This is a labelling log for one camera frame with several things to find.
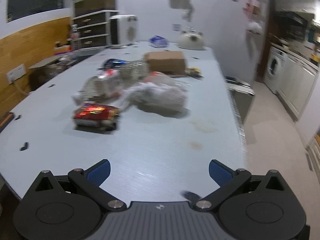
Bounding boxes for crushed blue soda can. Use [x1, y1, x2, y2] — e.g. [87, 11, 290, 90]
[102, 59, 127, 70]

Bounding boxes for white cat-shaped ceramic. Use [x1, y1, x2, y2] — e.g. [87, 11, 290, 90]
[177, 30, 204, 50]

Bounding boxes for wall power socket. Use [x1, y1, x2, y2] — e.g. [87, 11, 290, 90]
[6, 64, 26, 84]

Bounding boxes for white space heater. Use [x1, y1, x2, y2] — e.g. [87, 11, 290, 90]
[108, 14, 138, 46]

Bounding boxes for beige ribbed suitcase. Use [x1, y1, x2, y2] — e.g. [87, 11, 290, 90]
[226, 76, 255, 123]

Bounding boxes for red cigarette pack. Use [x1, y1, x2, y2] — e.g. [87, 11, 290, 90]
[72, 103, 120, 131]

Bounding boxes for blue tissue pack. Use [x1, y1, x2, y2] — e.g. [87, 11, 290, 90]
[149, 35, 169, 48]

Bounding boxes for glass tank on cabinet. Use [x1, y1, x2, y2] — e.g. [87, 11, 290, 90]
[73, 0, 116, 17]

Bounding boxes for white washing machine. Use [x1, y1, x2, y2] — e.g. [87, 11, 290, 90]
[263, 46, 287, 94]

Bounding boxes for drawer cabinet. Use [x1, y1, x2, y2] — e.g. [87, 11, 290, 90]
[73, 10, 118, 49]

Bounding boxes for clear plastic water bottle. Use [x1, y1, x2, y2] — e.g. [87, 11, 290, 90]
[72, 69, 124, 106]

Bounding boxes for brown cardboard box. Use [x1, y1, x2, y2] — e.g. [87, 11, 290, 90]
[144, 51, 186, 76]

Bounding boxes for white kitchen cabinets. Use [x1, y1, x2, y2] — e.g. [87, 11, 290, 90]
[278, 54, 318, 121]

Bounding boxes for white plastic bag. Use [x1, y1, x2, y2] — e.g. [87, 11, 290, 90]
[117, 72, 188, 112]

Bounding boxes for gold foil wrapper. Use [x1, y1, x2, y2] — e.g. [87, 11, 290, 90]
[185, 67, 202, 77]

